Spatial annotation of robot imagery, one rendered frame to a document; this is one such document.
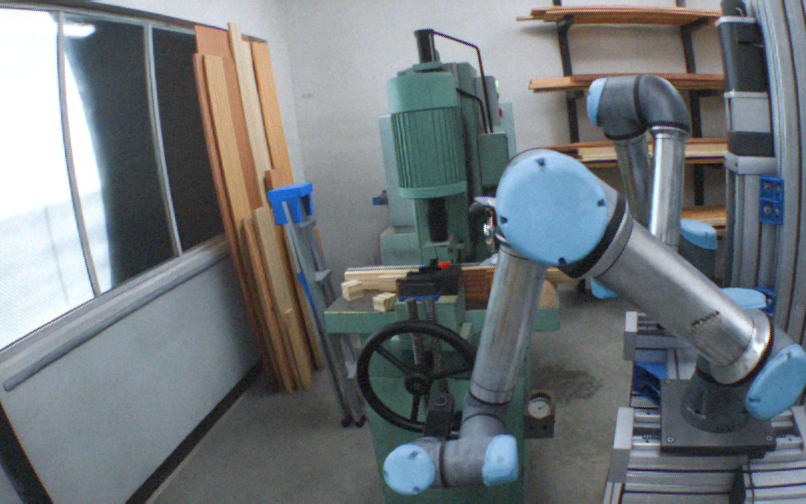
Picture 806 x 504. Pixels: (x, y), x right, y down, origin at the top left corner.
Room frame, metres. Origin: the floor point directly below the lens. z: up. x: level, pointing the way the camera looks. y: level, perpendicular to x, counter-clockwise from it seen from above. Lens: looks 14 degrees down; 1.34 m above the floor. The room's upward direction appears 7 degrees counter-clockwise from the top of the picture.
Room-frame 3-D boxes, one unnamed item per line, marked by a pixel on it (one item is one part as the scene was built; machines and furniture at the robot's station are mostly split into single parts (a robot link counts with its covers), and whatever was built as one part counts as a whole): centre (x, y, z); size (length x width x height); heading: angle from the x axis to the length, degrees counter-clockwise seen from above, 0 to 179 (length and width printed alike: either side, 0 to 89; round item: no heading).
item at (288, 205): (2.06, 0.40, 0.58); 0.27 x 0.25 x 1.16; 79
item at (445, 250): (1.25, -0.11, 0.99); 0.14 x 0.07 x 0.09; 163
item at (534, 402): (0.96, -0.29, 0.65); 0.06 x 0.04 x 0.08; 73
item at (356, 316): (1.13, -0.08, 0.87); 0.61 x 0.30 x 0.06; 73
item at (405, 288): (1.05, -0.06, 0.99); 0.13 x 0.11 x 0.06; 73
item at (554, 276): (1.21, -0.19, 0.92); 0.55 x 0.02 x 0.04; 73
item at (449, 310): (1.05, -0.05, 0.92); 0.15 x 0.13 x 0.09; 73
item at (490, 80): (1.50, -0.33, 1.40); 0.10 x 0.06 x 0.16; 163
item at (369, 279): (1.25, -0.11, 0.93); 0.60 x 0.02 x 0.05; 73
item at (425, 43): (1.37, -0.14, 1.54); 0.08 x 0.08 x 0.17; 73
